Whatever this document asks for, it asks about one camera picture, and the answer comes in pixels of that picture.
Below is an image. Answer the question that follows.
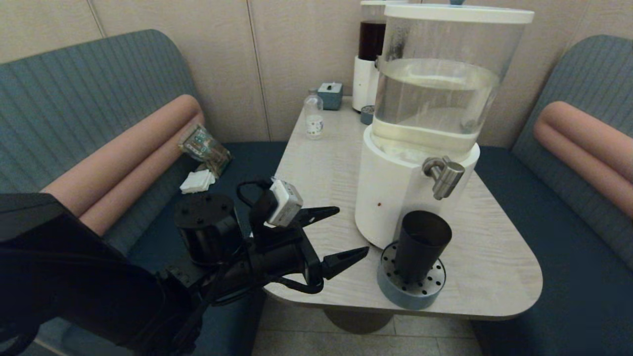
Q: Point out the black plastic cup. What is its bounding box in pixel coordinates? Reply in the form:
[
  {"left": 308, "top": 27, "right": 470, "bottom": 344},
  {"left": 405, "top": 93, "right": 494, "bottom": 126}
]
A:
[{"left": 394, "top": 210, "right": 452, "bottom": 284}]

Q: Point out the clear water dispenser white base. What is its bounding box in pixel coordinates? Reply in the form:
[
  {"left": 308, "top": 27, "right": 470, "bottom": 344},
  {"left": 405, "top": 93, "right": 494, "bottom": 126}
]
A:
[{"left": 355, "top": 0, "right": 536, "bottom": 250}]

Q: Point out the round blue drip tray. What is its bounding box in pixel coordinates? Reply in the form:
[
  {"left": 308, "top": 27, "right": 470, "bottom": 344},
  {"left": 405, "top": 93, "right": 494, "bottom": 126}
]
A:
[{"left": 377, "top": 241, "right": 447, "bottom": 311}]

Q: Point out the small clear bottle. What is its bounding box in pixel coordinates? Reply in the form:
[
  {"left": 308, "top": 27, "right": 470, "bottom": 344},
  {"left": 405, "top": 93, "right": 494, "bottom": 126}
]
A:
[{"left": 304, "top": 89, "right": 324, "bottom": 140}]

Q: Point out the white napkin stack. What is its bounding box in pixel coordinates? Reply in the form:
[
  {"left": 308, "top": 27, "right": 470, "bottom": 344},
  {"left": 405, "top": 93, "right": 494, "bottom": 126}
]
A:
[{"left": 180, "top": 169, "right": 217, "bottom": 194}]

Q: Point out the small blue box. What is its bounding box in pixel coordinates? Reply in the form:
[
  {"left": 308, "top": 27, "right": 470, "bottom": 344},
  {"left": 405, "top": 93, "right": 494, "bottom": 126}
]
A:
[{"left": 317, "top": 83, "right": 344, "bottom": 111}]

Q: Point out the green snack packet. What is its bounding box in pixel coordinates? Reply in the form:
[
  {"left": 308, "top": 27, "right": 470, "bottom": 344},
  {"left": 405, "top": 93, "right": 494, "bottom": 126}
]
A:
[{"left": 179, "top": 124, "right": 233, "bottom": 178}]

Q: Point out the dark drink dispenser white base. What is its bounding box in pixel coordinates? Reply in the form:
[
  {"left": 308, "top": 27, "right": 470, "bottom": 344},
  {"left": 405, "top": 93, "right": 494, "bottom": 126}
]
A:
[{"left": 352, "top": 0, "right": 410, "bottom": 113}]

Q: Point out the pink bolster cushion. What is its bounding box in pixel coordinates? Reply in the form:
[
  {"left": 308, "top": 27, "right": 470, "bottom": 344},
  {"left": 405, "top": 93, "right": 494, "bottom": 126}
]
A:
[
  {"left": 42, "top": 95, "right": 206, "bottom": 237},
  {"left": 533, "top": 101, "right": 633, "bottom": 220}
]

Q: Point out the teal bench seat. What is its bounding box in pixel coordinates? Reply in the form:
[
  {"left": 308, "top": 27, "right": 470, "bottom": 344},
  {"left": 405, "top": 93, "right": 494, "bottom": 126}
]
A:
[
  {"left": 467, "top": 35, "right": 633, "bottom": 356},
  {"left": 0, "top": 29, "right": 288, "bottom": 356}
]

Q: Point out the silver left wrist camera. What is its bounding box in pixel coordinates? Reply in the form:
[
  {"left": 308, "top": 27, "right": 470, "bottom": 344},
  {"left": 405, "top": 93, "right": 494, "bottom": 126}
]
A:
[{"left": 266, "top": 178, "right": 304, "bottom": 228}]

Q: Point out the round table pedestal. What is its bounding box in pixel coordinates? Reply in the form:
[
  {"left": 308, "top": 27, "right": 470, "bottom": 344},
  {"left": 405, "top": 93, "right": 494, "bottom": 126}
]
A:
[{"left": 322, "top": 308, "right": 395, "bottom": 335}]

